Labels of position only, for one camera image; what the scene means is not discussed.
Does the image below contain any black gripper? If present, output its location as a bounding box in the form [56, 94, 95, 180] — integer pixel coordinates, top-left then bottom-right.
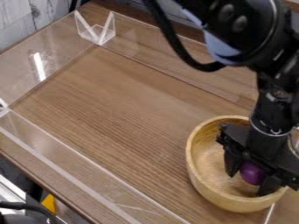
[215, 116, 299, 198]

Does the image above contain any purple toy eggplant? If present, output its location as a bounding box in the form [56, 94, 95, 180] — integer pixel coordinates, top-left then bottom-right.
[239, 161, 267, 186]

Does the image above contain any light wooden bowl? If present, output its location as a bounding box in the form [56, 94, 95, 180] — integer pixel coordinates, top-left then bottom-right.
[186, 115, 288, 214]

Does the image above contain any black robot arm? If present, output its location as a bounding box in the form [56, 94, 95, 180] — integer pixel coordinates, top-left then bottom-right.
[174, 0, 299, 196]

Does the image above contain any clear acrylic wall panel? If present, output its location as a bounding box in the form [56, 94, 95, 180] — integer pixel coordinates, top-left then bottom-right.
[0, 105, 190, 224]

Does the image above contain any clear acrylic corner bracket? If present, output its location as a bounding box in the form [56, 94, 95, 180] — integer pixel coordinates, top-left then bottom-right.
[73, 11, 116, 46]

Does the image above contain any black cable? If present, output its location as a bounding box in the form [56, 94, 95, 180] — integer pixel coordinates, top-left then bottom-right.
[142, 0, 227, 74]

